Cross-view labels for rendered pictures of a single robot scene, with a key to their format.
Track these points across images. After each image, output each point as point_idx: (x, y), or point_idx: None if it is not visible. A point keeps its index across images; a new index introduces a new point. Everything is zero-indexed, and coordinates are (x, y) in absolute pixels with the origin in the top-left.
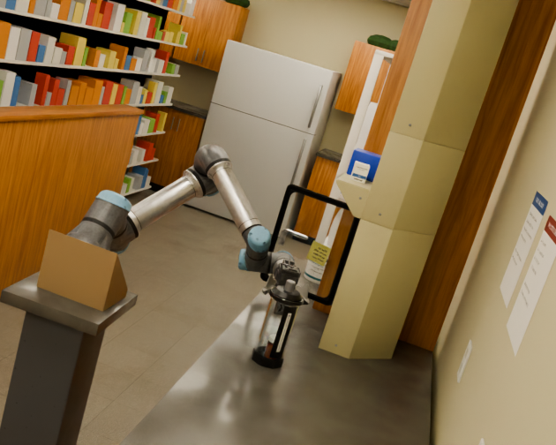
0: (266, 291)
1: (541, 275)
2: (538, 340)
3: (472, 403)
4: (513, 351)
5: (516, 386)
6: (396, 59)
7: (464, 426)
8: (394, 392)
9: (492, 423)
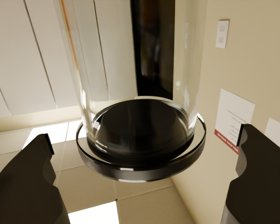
0: (50, 143)
1: (223, 122)
2: (205, 94)
3: None
4: (226, 90)
5: (210, 78)
6: None
7: None
8: None
9: (222, 57)
